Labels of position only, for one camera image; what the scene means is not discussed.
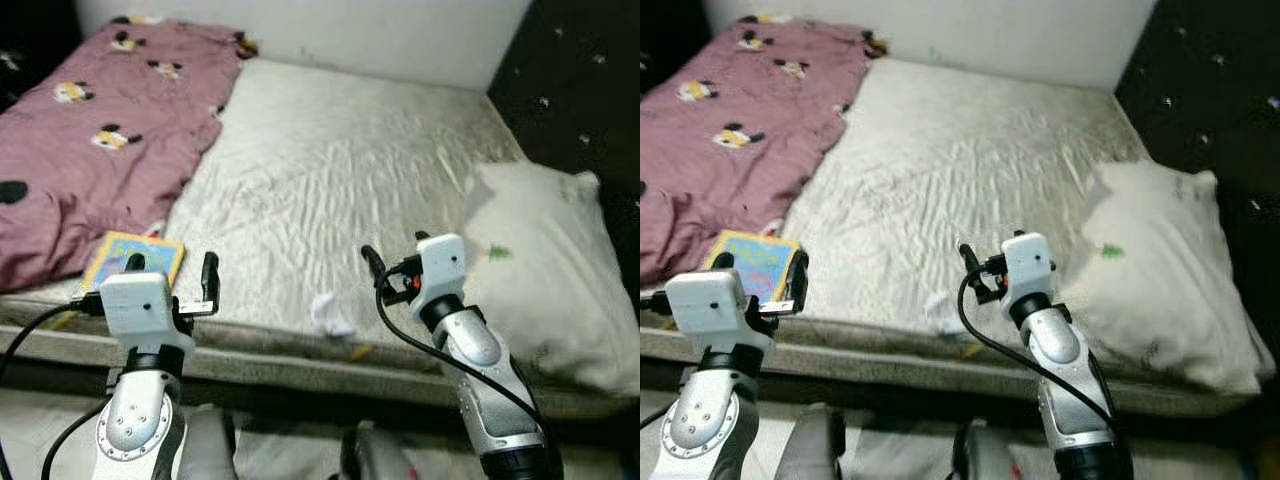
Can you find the grey quilted mattress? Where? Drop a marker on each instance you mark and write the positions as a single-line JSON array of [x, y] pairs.
[[950, 180], [330, 180]]

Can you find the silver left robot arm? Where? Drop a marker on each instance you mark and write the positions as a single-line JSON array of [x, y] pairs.
[[705, 425], [135, 420]]

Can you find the white pillow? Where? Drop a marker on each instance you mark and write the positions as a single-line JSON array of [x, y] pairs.
[[1160, 280], [550, 280]]

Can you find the black bag heap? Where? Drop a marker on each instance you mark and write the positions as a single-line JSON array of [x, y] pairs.
[[665, 30], [30, 30]]

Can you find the dark tufted headboard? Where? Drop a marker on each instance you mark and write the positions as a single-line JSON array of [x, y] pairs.
[[1210, 80], [580, 80]]

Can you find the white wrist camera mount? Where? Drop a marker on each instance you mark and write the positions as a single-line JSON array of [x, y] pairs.
[[135, 300], [443, 265], [1030, 262], [705, 298]]

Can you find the mauve cartoon mouse quilt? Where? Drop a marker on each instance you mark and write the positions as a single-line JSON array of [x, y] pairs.
[[730, 170], [100, 170]]

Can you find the grey robot leg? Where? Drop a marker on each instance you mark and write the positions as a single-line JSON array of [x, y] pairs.
[[205, 450], [990, 460], [810, 450], [380, 460]]

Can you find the grey left robot leg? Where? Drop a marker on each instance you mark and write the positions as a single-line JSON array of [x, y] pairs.
[[810, 450], [205, 450]]

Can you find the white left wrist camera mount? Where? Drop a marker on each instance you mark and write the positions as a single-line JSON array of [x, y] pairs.
[[135, 300], [705, 298]]

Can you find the grey right robot leg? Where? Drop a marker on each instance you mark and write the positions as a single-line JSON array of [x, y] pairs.
[[380, 460], [990, 460]]

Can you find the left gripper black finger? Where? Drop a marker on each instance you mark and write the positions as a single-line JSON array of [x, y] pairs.
[[799, 280], [724, 263], [135, 264], [211, 280]]

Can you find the blue yellow picture book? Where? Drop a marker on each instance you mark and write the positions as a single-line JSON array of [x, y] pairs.
[[760, 262], [150, 255]]

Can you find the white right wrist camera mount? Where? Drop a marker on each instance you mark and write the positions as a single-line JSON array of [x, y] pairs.
[[1030, 262], [443, 265]]

